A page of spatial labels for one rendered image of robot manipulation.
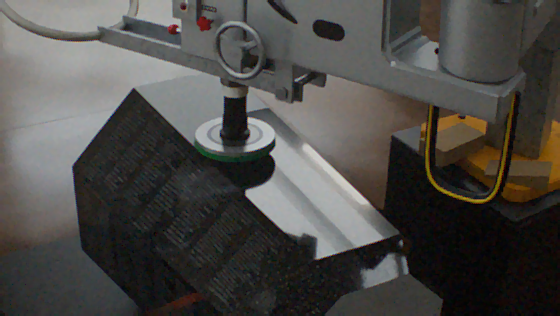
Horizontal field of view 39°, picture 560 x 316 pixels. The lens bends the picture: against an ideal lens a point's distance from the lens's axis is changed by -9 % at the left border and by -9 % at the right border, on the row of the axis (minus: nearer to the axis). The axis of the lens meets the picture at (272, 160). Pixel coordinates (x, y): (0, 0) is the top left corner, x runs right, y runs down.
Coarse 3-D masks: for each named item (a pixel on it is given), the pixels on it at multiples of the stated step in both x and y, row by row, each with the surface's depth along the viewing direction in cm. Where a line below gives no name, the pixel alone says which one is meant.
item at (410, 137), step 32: (416, 128) 271; (416, 160) 258; (416, 192) 263; (480, 192) 236; (416, 224) 267; (448, 224) 252; (480, 224) 237; (512, 224) 224; (544, 224) 232; (448, 256) 255; (480, 256) 240; (512, 256) 230; (544, 256) 240; (448, 288) 258; (480, 288) 242; (512, 288) 238; (544, 288) 249
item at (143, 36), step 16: (128, 16) 246; (112, 32) 236; (128, 32) 246; (144, 32) 245; (160, 32) 241; (128, 48) 235; (144, 48) 232; (160, 48) 228; (176, 48) 225; (176, 64) 227; (192, 64) 224; (208, 64) 221; (272, 64) 224; (240, 80) 217; (256, 80) 214; (272, 80) 212; (304, 80) 214; (320, 80) 217
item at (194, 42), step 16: (208, 0) 206; (224, 0) 203; (240, 0) 201; (208, 16) 208; (224, 16) 205; (240, 16) 203; (192, 32) 213; (208, 32) 210; (240, 32) 205; (192, 48) 215; (208, 48) 212; (224, 48) 209
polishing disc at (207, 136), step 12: (216, 120) 240; (252, 120) 241; (204, 132) 234; (216, 132) 234; (252, 132) 234; (264, 132) 235; (204, 144) 228; (216, 144) 228; (228, 144) 228; (240, 144) 228; (252, 144) 228; (264, 144) 228
